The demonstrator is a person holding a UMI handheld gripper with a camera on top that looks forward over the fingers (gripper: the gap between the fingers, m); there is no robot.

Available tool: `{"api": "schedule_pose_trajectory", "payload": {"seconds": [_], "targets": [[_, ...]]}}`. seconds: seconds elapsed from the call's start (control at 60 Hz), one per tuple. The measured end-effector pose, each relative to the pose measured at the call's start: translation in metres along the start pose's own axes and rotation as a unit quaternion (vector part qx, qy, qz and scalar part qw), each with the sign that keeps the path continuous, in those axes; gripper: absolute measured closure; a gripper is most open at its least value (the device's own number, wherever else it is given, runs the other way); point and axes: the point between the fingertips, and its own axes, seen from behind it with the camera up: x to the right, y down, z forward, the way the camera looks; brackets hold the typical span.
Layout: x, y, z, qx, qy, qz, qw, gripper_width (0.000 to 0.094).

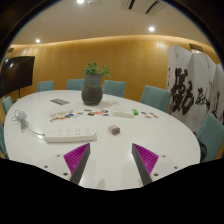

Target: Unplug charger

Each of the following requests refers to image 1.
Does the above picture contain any white power strip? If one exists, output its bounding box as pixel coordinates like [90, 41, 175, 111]
[44, 127, 98, 144]

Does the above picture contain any dark flat card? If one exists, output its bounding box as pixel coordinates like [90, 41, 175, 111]
[49, 98, 71, 106]

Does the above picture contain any small pinkish-white charger block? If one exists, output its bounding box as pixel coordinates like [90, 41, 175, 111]
[107, 124, 122, 136]

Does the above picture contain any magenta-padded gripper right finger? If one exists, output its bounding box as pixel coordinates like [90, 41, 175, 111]
[130, 142, 181, 187]

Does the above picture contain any grey ribbed pot with plant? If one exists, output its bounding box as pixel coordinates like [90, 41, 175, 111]
[80, 62, 113, 107]

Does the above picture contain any white calligraphy folding screen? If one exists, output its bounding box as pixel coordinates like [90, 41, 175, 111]
[165, 44, 224, 126]

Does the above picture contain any black television on stand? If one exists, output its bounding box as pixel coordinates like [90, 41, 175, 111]
[0, 55, 36, 99]

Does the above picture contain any round ceiling lights group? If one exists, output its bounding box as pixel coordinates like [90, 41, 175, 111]
[34, 0, 156, 44]

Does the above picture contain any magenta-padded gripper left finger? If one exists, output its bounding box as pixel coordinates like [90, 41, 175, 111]
[41, 142, 92, 185]

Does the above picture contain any flat white box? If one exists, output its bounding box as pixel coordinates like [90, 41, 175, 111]
[112, 108, 136, 119]

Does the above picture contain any teal chairs group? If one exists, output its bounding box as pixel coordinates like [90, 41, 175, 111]
[0, 78, 224, 161]

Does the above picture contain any white power strip cable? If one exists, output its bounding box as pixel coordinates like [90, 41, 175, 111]
[10, 109, 47, 138]

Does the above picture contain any white sheet of colourful stickers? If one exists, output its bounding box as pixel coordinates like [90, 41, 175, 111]
[49, 110, 76, 122]

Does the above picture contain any ceiling air vent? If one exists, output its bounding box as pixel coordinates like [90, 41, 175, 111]
[119, 0, 168, 16]

